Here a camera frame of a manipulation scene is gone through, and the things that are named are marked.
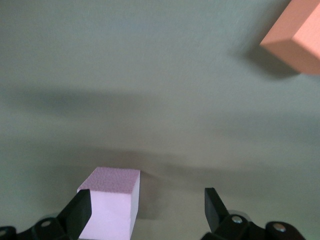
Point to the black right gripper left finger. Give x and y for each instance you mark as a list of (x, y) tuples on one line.
[(75, 215)]

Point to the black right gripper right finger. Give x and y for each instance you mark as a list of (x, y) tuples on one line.
[(215, 212)]

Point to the pink foam block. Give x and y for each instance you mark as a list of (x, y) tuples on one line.
[(112, 200)]

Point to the orange foam block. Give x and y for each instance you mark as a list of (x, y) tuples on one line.
[(300, 37)]

